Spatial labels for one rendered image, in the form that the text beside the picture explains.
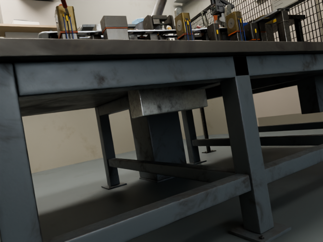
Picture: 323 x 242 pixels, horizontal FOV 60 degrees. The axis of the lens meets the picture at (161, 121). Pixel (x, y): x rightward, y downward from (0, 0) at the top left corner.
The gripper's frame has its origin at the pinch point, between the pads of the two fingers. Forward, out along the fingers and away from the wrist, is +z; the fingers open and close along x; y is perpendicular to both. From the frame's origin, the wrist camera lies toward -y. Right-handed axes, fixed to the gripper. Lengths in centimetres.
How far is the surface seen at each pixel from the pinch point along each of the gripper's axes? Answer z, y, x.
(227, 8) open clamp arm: -6.0, 6.8, 13.2
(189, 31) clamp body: 9.5, 40.4, 17.6
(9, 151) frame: 57, 133, 81
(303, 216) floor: 103, 36, 70
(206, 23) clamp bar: -9.0, -0.2, -19.7
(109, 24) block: 4, 85, 16
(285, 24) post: 12.4, -14.5, 35.3
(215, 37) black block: 12.3, 21.3, 15.5
